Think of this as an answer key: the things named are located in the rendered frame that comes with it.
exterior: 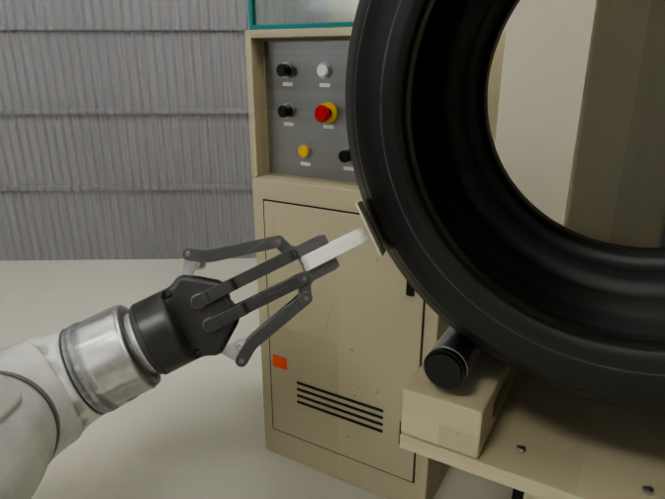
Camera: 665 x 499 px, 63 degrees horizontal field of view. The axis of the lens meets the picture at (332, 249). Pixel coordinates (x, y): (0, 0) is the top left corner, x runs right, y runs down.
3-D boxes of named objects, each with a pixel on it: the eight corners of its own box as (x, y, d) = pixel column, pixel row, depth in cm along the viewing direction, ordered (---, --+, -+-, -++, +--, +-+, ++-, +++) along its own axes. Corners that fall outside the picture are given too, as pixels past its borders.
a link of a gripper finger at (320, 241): (282, 265, 55) (269, 239, 55) (327, 244, 56) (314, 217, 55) (283, 265, 53) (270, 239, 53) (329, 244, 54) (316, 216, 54)
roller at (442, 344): (536, 258, 83) (525, 283, 85) (508, 247, 84) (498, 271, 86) (470, 364, 54) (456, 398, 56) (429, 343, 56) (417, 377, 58)
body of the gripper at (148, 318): (133, 299, 56) (216, 259, 57) (169, 372, 56) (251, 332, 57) (114, 306, 48) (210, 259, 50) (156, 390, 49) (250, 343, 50)
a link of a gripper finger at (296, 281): (200, 321, 51) (206, 334, 51) (308, 270, 53) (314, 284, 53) (204, 316, 55) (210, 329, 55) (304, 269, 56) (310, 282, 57)
